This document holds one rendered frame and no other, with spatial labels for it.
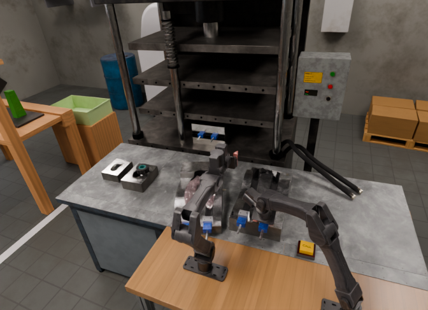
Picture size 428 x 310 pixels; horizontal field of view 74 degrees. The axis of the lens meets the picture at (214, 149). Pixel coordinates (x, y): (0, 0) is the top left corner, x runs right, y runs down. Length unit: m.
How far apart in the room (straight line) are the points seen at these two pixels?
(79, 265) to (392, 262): 2.17
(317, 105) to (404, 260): 1.00
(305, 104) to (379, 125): 2.13
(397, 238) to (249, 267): 0.74
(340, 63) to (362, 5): 2.57
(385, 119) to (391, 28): 1.21
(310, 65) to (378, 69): 2.76
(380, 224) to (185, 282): 1.02
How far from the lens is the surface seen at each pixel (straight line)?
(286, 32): 1.76
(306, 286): 1.39
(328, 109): 2.01
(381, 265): 1.55
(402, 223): 1.79
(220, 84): 2.00
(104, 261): 2.41
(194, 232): 1.02
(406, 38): 4.56
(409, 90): 4.76
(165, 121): 2.71
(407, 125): 4.04
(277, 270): 1.41
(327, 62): 1.91
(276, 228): 1.44
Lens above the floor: 1.94
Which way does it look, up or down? 32 degrees down
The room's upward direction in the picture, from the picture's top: 4 degrees counter-clockwise
